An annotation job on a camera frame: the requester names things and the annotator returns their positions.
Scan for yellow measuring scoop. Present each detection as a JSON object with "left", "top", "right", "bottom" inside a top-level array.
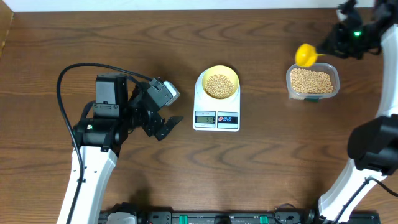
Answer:
[{"left": 295, "top": 44, "right": 324, "bottom": 67}]

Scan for soybeans in bowl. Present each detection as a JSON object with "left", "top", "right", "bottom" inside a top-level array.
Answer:
[{"left": 205, "top": 74, "right": 234, "bottom": 99}]

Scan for white digital kitchen scale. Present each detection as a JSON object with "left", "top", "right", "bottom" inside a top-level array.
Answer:
[{"left": 192, "top": 70, "right": 241, "bottom": 132}]

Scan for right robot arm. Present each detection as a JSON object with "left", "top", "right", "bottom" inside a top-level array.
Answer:
[{"left": 312, "top": 1, "right": 397, "bottom": 223}]

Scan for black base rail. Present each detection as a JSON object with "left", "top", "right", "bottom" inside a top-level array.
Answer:
[{"left": 98, "top": 203, "right": 381, "bottom": 224}]

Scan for clear plastic container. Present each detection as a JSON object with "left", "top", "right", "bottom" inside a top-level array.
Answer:
[{"left": 286, "top": 63, "right": 340, "bottom": 100}]

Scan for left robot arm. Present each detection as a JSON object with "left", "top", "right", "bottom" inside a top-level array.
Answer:
[{"left": 57, "top": 73, "right": 183, "bottom": 223}]

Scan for pale yellow bowl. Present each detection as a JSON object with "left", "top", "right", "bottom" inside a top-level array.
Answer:
[{"left": 201, "top": 65, "right": 239, "bottom": 97}]

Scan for soybeans in container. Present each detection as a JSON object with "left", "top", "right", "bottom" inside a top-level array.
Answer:
[{"left": 290, "top": 68, "right": 333, "bottom": 94}]

